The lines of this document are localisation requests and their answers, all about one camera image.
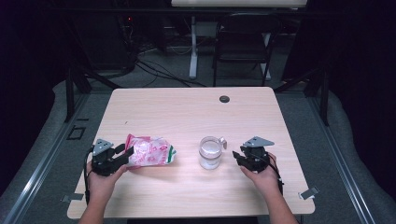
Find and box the black chair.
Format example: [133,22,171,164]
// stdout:
[212,12,283,88]

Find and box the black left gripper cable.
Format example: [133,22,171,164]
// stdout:
[83,146,95,204]

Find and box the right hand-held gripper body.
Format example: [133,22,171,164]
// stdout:
[241,135,276,175]

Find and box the person's left hand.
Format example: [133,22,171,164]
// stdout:
[86,161,129,203]

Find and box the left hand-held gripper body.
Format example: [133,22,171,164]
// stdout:
[90,138,126,177]

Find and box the aluminium floor rail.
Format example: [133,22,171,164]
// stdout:
[306,92,377,224]
[0,92,92,224]

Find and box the pink and white plastic bag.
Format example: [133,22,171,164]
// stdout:
[124,133,177,169]

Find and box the metal table clip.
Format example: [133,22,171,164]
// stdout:
[61,192,85,203]
[298,185,320,201]

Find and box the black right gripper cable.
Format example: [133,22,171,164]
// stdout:
[266,153,285,196]

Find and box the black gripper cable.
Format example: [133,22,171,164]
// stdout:
[266,153,285,196]
[83,146,95,204]

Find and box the dark computer tower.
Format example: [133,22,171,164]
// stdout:
[70,10,135,72]

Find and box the white desk with metal legs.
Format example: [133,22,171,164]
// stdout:
[171,0,308,81]

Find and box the person's right hand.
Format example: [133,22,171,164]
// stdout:
[239,152,283,198]

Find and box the black floor cable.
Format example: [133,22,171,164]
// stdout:
[135,59,207,89]
[135,62,191,88]

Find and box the dark curtain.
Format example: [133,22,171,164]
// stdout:
[325,0,396,202]
[0,0,68,195]

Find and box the black metal stand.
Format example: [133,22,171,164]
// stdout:
[274,65,331,127]
[64,63,123,123]

